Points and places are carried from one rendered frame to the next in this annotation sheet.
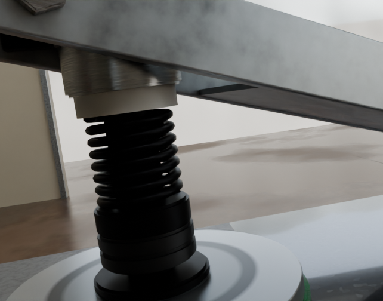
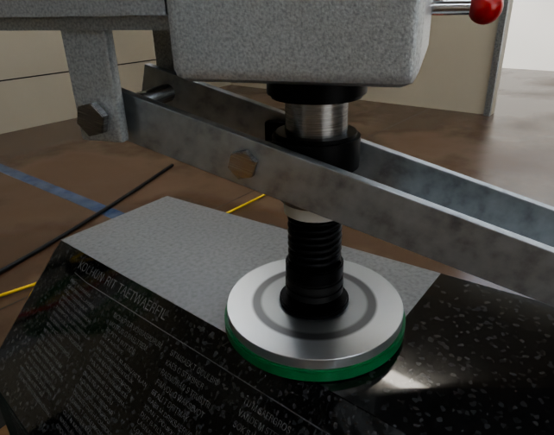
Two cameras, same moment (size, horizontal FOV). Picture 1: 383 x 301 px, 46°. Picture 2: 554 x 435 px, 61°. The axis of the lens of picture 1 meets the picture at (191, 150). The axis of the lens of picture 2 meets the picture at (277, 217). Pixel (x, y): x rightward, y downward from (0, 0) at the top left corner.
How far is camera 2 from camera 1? 34 cm
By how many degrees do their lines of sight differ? 45
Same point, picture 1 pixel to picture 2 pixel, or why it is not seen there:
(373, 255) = (472, 364)
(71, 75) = not seen: hidden behind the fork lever
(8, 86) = not seen: outside the picture
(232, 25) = (356, 198)
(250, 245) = (385, 310)
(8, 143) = (449, 41)
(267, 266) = (367, 331)
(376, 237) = (504, 354)
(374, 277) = (442, 377)
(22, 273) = not seen: hidden behind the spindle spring
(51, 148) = (491, 56)
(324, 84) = (427, 249)
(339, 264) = (440, 355)
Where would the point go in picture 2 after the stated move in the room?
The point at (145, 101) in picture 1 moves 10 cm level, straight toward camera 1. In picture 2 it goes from (307, 217) to (244, 256)
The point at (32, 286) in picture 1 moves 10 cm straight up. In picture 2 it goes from (267, 269) to (264, 201)
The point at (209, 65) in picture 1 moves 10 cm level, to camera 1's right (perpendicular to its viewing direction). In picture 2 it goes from (335, 217) to (432, 250)
